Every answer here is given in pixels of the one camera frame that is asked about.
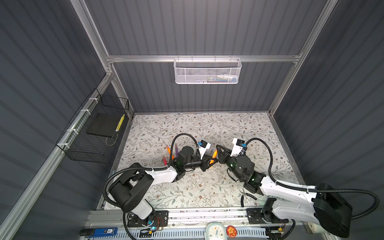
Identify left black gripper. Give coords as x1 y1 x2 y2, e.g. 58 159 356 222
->
183 153 218 172

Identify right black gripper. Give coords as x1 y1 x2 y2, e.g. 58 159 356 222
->
216 144 244 182

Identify orange marker pen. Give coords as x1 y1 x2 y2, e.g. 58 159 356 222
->
166 145 174 159
210 150 218 164

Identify purple marker pen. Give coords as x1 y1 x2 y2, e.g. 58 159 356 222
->
175 144 179 158

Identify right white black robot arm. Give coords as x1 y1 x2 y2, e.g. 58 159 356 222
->
216 145 353 238

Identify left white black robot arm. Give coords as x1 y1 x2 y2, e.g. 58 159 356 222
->
103 146 218 225

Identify yellow highlighter pen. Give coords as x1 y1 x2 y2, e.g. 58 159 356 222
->
115 114 125 132

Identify floral patterned table mat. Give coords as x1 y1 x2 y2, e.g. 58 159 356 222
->
117 113 304 209

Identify white analog clock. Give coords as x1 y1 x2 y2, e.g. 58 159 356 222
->
205 222 228 240

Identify red round badge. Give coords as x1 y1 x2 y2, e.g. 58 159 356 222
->
226 226 238 239

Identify items in white basket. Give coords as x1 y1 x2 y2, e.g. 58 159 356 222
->
195 74 239 84

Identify black pad in basket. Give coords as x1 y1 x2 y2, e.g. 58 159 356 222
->
86 114 121 138

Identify white tape roll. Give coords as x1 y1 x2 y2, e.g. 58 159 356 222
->
308 223 325 234

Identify blue black tool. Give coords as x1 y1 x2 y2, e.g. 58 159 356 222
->
79 228 118 238

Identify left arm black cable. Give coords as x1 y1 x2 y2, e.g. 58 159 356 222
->
102 133 199 240

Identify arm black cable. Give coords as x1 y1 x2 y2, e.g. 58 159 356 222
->
102 133 199 240
245 137 380 220

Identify black handled pliers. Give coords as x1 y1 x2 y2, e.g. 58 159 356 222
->
240 192 258 208

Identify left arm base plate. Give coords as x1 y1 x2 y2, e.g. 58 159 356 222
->
127 210 169 228

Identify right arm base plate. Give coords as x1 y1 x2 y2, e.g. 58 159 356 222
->
246 208 290 225

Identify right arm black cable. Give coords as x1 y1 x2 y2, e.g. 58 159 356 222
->
245 137 380 220

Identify white wire mesh basket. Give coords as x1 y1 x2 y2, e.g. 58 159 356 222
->
173 58 242 85

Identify black wire basket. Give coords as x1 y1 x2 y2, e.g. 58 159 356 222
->
57 90 130 164

